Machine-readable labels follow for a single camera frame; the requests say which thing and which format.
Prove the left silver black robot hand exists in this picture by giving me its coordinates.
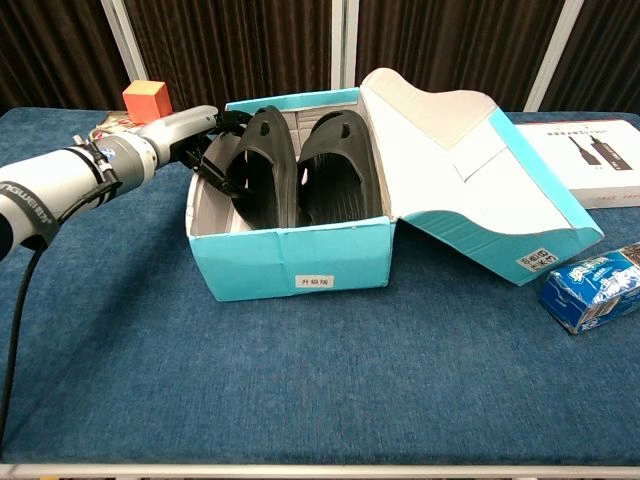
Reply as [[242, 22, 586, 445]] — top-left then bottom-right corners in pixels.
[[137, 104, 251, 196]]

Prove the black rubber slipper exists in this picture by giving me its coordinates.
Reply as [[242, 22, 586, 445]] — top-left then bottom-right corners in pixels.
[[227, 105, 301, 229], [297, 109, 384, 226]]

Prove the open light blue shoe box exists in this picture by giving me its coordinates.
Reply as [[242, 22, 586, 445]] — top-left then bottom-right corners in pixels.
[[185, 68, 605, 303]]

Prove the white adapter product box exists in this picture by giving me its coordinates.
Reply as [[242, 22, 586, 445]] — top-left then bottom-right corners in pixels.
[[514, 118, 640, 210]]

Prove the orange cube block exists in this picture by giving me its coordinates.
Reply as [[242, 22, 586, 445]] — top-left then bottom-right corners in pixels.
[[122, 79, 174, 125]]

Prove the red white patterned packet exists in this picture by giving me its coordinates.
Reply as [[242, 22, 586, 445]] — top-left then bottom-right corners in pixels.
[[92, 110, 146, 141]]

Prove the dark blue table mat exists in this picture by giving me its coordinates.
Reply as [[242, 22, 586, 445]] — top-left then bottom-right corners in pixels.
[[0, 107, 640, 466]]

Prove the blue cookie pack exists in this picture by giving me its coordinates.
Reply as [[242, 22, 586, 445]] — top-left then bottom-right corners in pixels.
[[537, 243, 640, 335]]

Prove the dark ribbed wall panel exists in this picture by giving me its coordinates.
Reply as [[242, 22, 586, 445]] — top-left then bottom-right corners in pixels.
[[123, 0, 334, 114], [0, 0, 130, 112], [542, 0, 640, 114], [355, 0, 564, 99]]

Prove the aluminium frame post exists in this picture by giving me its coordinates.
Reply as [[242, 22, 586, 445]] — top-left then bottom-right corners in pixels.
[[329, 0, 361, 91], [522, 0, 586, 114], [99, 0, 150, 85]]

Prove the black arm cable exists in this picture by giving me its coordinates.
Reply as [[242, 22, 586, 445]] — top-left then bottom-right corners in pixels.
[[0, 247, 45, 441]]

